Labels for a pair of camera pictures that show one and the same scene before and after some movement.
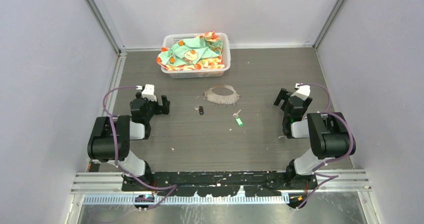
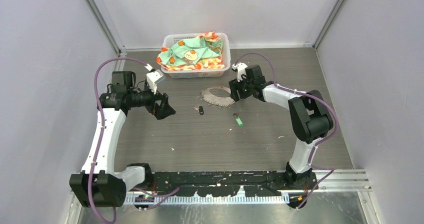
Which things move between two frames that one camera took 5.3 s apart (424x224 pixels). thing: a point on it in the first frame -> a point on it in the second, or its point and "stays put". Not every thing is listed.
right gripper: x=284 y=94 -> x=235 y=85
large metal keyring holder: x=230 y=99 stays put
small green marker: x=238 y=119 stays put
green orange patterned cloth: x=200 y=53 stays put
